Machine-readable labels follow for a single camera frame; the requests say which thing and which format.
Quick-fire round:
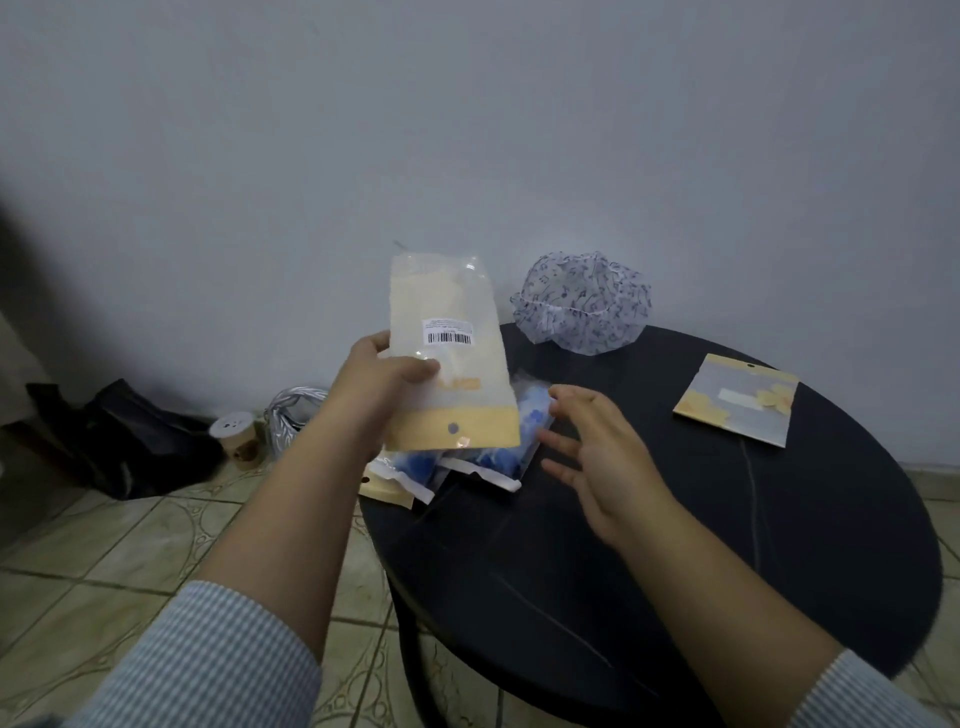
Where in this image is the person's right hand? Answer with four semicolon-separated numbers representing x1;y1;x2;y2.
539;384;676;549

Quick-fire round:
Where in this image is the person's left hand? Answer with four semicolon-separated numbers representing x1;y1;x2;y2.
318;329;442;466

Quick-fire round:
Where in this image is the blue flower shower cap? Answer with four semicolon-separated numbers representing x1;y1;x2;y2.
389;449;444;485
464;382;553;478

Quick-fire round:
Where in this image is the cream packet with barcode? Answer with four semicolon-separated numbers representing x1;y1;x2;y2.
358;464;418;511

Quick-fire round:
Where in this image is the yellow-edged packet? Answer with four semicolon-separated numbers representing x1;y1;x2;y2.
382;251;523;451

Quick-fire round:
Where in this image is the stack of yellow small pouches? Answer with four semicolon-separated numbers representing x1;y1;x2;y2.
672;353;800;449

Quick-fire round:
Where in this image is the person's left forearm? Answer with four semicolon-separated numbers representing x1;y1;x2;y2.
67;434;391;728

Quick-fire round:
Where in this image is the person's right forearm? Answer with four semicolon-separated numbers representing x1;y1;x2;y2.
614;521;954;728

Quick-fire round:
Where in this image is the silver quilted handbag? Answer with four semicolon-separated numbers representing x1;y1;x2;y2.
262;386;331;459

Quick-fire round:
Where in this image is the ribbon spool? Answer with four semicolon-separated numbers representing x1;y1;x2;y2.
208;410;268;472

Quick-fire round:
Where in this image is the black round side table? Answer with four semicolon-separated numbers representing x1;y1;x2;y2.
359;323;945;728

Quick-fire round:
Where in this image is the black bag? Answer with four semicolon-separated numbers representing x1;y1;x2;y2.
26;378;226;502

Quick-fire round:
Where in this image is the beige fabric drape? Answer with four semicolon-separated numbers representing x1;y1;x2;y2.
0;311;48;429

